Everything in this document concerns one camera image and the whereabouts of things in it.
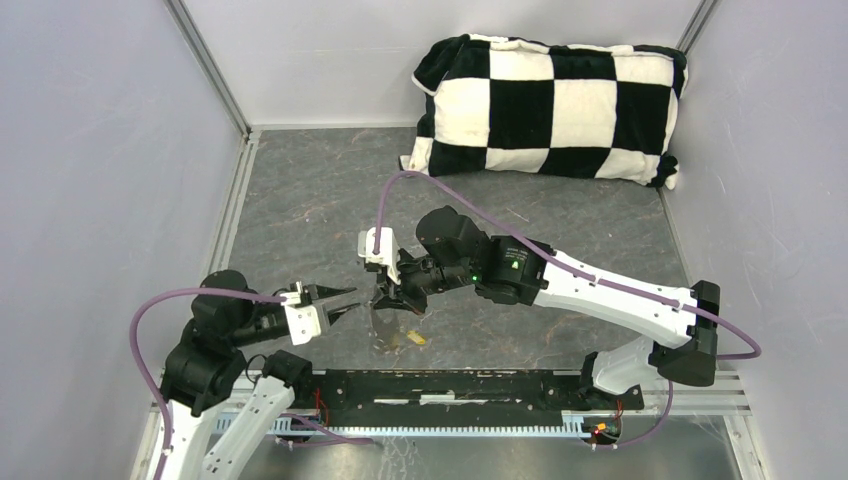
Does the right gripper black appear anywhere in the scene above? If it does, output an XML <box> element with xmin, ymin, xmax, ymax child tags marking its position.
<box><xmin>371</xmin><ymin>249</ymin><xmax>476</xmax><ymax>317</ymax></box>

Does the yellow key tag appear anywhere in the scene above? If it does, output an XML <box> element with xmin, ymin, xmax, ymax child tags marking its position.
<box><xmin>406</xmin><ymin>330</ymin><xmax>428</xmax><ymax>346</ymax></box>

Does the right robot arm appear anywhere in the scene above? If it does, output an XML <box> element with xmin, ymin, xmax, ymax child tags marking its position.
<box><xmin>358</xmin><ymin>206</ymin><xmax>720</xmax><ymax>408</ymax></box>

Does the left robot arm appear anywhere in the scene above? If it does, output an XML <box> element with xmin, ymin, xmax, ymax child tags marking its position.
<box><xmin>131</xmin><ymin>269</ymin><xmax>355</xmax><ymax>479</ymax></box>

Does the left base circuit board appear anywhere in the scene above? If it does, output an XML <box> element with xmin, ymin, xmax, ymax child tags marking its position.
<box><xmin>288</xmin><ymin>413</ymin><xmax>326</xmax><ymax>432</ymax></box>

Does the base circuit board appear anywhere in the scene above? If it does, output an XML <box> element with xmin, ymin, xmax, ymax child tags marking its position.
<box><xmin>582</xmin><ymin>420</ymin><xmax>622</xmax><ymax>444</ymax></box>
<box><xmin>288</xmin><ymin>413</ymin><xmax>326</xmax><ymax>432</ymax></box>

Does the black white checkered pillow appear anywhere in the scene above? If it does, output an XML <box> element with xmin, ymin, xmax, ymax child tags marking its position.
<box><xmin>399</xmin><ymin>34</ymin><xmax>688</xmax><ymax>189</ymax></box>

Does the right base circuit board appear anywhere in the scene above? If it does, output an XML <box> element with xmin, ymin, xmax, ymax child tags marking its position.
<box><xmin>582</xmin><ymin>420</ymin><xmax>622</xmax><ymax>444</ymax></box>

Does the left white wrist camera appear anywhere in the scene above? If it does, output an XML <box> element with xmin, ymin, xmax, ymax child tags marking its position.
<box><xmin>279</xmin><ymin>281</ymin><xmax>325</xmax><ymax>346</ymax></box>

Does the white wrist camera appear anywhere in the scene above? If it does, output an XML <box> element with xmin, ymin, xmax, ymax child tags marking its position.
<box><xmin>357</xmin><ymin>227</ymin><xmax>401</xmax><ymax>285</ymax></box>
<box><xmin>279</xmin><ymin>281</ymin><xmax>325</xmax><ymax>346</ymax></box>

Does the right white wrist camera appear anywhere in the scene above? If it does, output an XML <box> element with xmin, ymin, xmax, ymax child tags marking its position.
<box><xmin>357</xmin><ymin>227</ymin><xmax>401</xmax><ymax>285</ymax></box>

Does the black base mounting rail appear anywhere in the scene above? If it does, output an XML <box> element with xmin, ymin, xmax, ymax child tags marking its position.
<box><xmin>292</xmin><ymin>369</ymin><xmax>645</xmax><ymax>428</ymax></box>

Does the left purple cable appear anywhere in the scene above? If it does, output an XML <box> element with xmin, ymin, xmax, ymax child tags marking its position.
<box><xmin>129</xmin><ymin>287</ymin><xmax>289</xmax><ymax>480</ymax></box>

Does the purple cable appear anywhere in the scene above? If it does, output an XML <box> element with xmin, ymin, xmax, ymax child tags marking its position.
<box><xmin>373</xmin><ymin>171</ymin><xmax>762</xmax><ymax>450</ymax></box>
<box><xmin>129</xmin><ymin>287</ymin><xmax>289</xmax><ymax>480</ymax></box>

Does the white toothed cable strip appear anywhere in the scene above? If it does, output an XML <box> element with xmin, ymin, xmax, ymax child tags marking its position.
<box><xmin>218</xmin><ymin>413</ymin><xmax>598</xmax><ymax>439</ymax></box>

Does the aluminium frame rail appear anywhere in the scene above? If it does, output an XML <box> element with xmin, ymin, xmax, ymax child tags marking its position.
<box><xmin>149</xmin><ymin>369</ymin><xmax>752</xmax><ymax>417</ymax></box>

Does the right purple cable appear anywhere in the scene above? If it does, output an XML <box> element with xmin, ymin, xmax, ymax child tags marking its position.
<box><xmin>373</xmin><ymin>171</ymin><xmax>762</xmax><ymax>450</ymax></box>

